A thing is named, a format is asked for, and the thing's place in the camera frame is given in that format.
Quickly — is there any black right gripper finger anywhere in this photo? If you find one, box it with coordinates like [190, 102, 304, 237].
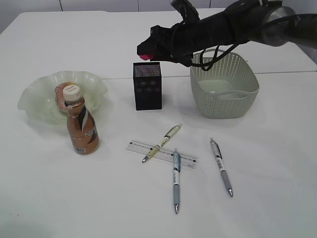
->
[151, 54, 171, 62]
[137, 37, 158, 56]

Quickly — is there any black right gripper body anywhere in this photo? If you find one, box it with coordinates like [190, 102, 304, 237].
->
[150, 21, 198, 66]

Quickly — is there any pink pencil sharpener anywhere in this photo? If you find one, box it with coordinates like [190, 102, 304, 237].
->
[139, 54, 155, 60]

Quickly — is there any sugared bread bun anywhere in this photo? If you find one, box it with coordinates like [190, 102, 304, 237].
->
[54, 81, 76, 113]

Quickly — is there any brown coffee drink bottle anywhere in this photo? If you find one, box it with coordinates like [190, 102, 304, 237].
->
[63, 85, 99, 155]

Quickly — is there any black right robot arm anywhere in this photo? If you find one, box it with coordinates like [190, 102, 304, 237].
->
[137, 0, 317, 71]

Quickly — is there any black mesh pen holder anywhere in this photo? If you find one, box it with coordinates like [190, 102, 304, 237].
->
[133, 62, 162, 111]

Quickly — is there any grey-green woven plastic basket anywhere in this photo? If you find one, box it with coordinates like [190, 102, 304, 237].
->
[190, 52, 260, 119]

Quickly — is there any cream barrel pen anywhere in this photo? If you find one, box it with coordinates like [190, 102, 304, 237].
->
[142, 123, 182, 163]

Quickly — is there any blue-grey grip pen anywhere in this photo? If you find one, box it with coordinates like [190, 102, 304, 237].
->
[173, 148, 181, 214]

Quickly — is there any white grey grip pen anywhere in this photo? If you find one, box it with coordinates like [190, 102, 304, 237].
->
[210, 138, 233, 197]

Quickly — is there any pale green wavy glass plate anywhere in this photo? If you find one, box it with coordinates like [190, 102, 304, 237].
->
[17, 70, 107, 125]

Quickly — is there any clear plastic ruler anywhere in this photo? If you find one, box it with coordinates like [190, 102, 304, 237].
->
[126, 140, 198, 169]

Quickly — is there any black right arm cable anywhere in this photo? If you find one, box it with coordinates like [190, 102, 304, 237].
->
[190, 43, 241, 71]

